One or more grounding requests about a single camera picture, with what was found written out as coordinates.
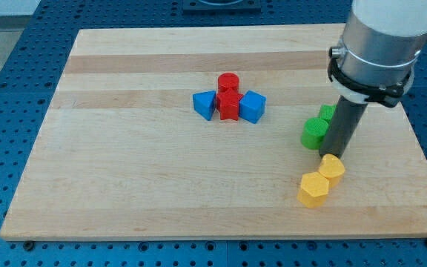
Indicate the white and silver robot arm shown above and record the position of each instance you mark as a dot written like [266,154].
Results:
[374,58]

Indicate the blue cube block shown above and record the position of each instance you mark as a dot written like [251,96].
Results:
[252,106]

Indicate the light wooden board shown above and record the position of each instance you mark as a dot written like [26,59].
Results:
[123,155]

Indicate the blue triangle block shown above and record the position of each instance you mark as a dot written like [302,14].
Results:
[204,103]

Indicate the red star block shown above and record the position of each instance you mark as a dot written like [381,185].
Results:
[227,103]

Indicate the red cylinder block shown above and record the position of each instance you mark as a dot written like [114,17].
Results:
[227,81]

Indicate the green cylinder block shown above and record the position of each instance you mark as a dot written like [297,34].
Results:
[313,133]

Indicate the yellow hexagon block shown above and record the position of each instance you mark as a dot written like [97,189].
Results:
[313,190]

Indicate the green block behind rod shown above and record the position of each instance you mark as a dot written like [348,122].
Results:
[326,112]

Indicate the yellow heart block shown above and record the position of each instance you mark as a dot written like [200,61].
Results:
[332,168]

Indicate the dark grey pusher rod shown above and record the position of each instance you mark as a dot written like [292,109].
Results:
[343,124]

